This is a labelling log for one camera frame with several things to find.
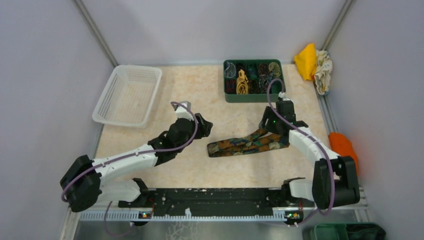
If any olive rolled tie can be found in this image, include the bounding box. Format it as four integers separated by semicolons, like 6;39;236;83
268;61;282;78

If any cream patterned cloth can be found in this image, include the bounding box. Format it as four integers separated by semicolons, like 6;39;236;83
314;50;333;96

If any white plastic basket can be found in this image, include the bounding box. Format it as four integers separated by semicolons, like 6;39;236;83
92;65;163;129

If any green bin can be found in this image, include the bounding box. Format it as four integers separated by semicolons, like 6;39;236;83
307;222;387;240

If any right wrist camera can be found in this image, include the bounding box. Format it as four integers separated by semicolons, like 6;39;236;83
278;91;292;101

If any yellow rolled tie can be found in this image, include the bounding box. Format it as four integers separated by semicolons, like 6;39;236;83
236;69;249;95

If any grey rolled tie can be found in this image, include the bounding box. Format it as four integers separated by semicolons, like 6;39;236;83
224;61;236;79

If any yellow cloth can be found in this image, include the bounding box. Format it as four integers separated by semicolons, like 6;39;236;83
293;43;317;82

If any blue patterned rolled tie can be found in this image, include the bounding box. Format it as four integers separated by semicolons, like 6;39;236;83
258;74;272;94

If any brown green patterned tie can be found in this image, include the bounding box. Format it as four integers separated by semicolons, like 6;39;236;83
207;128;290;158

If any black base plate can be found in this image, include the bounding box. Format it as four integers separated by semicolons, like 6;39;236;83
118;188;315;217

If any aluminium frame rail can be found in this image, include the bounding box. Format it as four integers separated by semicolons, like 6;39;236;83
59;187;369;222

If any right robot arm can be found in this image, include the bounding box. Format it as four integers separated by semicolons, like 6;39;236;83
259;99;361;211

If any green compartment tray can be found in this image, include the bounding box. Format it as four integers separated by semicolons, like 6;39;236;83
222;59;285;103

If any red dark rolled tie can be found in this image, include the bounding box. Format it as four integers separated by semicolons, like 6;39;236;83
224;78;237;95

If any orange cloth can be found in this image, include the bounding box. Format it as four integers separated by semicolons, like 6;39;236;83
328;132;360;176

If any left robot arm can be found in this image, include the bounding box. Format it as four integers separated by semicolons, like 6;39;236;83
59;113;214;213

